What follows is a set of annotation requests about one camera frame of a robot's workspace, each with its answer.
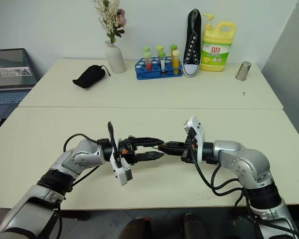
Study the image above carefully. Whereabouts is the green-capped tube with white label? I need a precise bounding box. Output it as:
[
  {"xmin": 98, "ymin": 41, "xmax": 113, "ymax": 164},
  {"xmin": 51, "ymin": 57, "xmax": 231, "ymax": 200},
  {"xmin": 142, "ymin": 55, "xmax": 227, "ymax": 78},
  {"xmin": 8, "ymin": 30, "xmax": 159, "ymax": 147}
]
[{"xmin": 158, "ymin": 50, "xmax": 167, "ymax": 77}]

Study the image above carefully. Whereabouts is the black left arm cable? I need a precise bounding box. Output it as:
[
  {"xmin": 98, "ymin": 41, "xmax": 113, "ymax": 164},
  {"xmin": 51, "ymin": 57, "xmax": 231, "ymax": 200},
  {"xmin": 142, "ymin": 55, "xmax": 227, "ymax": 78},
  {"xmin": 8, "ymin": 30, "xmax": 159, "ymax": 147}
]
[{"xmin": 63, "ymin": 121, "xmax": 123, "ymax": 188}]

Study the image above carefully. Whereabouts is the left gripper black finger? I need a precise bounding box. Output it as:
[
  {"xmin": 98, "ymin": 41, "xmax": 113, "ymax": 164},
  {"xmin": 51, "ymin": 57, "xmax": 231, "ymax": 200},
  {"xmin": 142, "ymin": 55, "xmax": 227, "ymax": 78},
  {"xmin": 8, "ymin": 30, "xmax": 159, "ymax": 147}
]
[
  {"xmin": 136, "ymin": 151, "xmax": 165, "ymax": 162},
  {"xmin": 133, "ymin": 136, "xmax": 165, "ymax": 147}
]

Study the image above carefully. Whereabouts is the black canvas sneaker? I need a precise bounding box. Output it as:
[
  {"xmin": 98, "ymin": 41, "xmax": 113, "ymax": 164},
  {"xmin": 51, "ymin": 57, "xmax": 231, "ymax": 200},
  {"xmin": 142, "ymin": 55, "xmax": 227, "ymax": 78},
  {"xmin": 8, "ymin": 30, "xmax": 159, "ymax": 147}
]
[{"xmin": 183, "ymin": 8, "xmax": 203, "ymax": 78}]

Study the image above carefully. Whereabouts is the open laptop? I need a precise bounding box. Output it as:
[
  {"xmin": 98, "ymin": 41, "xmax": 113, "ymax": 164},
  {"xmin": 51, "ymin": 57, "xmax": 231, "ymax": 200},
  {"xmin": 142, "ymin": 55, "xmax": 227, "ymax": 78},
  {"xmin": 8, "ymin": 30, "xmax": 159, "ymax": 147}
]
[{"xmin": 0, "ymin": 48, "xmax": 39, "ymax": 120}]

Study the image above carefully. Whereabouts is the yellow dish soap pump bottle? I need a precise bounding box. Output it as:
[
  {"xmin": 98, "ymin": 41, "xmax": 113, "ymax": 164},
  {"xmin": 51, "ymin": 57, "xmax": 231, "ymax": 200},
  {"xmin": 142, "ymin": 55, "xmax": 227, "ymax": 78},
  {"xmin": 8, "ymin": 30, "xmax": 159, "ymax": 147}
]
[{"xmin": 199, "ymin": 13, "xmax": 237, "ymax": 72}]

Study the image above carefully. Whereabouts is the dried flower bouquet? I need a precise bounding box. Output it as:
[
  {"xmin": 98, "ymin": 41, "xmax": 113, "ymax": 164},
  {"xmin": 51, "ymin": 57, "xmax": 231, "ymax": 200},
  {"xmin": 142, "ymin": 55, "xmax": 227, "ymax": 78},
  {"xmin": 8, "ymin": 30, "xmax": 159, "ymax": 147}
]
[{"xmin": 93, "ymin": 0, "xmax": 127, "ymax": 44}]

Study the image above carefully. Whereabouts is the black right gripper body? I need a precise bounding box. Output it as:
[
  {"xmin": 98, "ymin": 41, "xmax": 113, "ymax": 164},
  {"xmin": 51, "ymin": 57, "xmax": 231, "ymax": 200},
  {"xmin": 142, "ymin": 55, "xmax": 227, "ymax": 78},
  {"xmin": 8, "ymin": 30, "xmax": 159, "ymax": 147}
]
[{"xmin": 180, "ymin": 134, "xmax": 198, "ymax": 163}]

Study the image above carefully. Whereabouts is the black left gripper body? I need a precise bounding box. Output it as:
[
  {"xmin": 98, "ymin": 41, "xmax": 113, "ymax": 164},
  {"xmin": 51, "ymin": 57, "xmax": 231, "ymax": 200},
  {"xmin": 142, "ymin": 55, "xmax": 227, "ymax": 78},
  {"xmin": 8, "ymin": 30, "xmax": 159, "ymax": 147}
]
[{"xmin": 118, "ymin": 135, "xmax": 141, "ymax": 165}]

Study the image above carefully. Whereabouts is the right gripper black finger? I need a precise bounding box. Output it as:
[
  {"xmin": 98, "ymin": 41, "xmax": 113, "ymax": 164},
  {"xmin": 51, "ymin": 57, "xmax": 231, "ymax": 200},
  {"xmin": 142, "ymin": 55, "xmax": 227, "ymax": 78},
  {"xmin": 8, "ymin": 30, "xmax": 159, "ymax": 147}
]
[
  {"xmin": 158, "ymin": 145, "xmax": 187, "ymax": 157},
  {"xmin": 164, "ymin": 141, "xmax": 188, "ymax": 149}
]

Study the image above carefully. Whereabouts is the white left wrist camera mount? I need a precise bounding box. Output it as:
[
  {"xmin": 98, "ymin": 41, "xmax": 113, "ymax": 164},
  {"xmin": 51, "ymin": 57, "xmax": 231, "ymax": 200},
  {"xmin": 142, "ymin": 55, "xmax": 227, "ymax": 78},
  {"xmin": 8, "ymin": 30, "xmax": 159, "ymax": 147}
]
[{"xmin": 109, "ymin": 137, "xmax": 135, "ymax": 187}]

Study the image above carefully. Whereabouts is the black drawstring pouch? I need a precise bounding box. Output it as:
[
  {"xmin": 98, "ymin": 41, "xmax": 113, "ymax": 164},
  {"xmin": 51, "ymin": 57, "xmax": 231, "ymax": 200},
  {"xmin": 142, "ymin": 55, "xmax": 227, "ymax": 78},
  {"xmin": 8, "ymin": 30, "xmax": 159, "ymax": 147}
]
[{"xmin": 72, "ymin": 65, "xmax": 111, "ymax": 89}]

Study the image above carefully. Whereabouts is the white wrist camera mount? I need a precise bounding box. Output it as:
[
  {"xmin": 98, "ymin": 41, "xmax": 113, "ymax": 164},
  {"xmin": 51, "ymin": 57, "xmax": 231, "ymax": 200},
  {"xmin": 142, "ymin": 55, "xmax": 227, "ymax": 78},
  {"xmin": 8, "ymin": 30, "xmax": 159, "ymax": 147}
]
[
  {"xmin": 182, "ymin": 115, "xmax": 206, "ymax": 164},
  {"xmin": 109, "ymin": 137, "xmax": 135, "ymax": 187}
]

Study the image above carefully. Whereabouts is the green-capped tube with red liquid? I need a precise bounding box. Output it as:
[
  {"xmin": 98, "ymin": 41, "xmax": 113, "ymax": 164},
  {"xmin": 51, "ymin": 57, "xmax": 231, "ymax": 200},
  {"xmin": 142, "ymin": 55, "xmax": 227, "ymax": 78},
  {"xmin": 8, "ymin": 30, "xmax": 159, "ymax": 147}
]
[{"xmin": 143, "ymin": 51, "xmax": 152, "ymax": 71}]

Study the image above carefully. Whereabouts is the silver metal cup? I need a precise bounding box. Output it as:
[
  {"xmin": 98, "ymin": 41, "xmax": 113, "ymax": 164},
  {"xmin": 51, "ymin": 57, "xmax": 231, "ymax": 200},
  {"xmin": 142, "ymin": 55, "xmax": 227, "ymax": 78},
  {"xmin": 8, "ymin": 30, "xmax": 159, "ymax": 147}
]
[{"xmin": 235, "ymin": 61, "xmax": 252, "ymax": 81}]

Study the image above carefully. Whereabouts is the dark rounded shape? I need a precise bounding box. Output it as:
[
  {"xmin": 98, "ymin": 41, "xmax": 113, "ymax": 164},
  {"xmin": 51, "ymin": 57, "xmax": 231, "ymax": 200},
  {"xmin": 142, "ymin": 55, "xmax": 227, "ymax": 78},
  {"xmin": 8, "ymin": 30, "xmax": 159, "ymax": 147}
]
[
  {"xmin": 119, "ymin": 217, "xmax": 153, "ymax": 239},
  {"xmin": 182, "ymin": 213, "xmax": 206, "ymax": 239}
]

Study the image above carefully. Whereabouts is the blue test tube rack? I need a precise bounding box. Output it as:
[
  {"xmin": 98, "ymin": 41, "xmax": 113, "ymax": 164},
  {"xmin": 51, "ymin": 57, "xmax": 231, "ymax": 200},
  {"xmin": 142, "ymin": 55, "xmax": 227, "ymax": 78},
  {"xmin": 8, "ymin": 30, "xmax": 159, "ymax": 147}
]
[{"xmin": 135, "ymin": 56, "xmax": 184, "ymax": 81}]

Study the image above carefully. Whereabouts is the white ceramic vase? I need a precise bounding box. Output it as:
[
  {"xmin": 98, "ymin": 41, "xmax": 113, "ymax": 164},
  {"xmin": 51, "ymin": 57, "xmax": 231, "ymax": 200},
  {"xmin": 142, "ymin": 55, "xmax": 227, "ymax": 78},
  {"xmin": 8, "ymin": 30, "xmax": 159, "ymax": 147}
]
[{"xmin": 104, "ymin": 40, "xmax": 127, "ymax": 75}]

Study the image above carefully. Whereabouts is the yellow-capped tube with orange liquid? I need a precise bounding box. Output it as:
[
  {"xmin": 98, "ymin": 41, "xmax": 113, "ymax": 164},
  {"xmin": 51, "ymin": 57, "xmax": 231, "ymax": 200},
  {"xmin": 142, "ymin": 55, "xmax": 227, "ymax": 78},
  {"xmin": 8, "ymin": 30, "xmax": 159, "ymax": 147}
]
[{"xmin": 171, "ymin": 50, "xmax": 181, "ymax": 76}]

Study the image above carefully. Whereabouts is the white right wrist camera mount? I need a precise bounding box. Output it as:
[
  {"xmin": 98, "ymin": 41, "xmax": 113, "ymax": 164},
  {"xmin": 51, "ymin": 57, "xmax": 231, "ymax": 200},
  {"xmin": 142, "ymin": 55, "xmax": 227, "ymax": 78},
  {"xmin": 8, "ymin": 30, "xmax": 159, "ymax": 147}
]
[{"xmin": 182, "ymin": 115, "xmax": 206, "ymax": 164}]

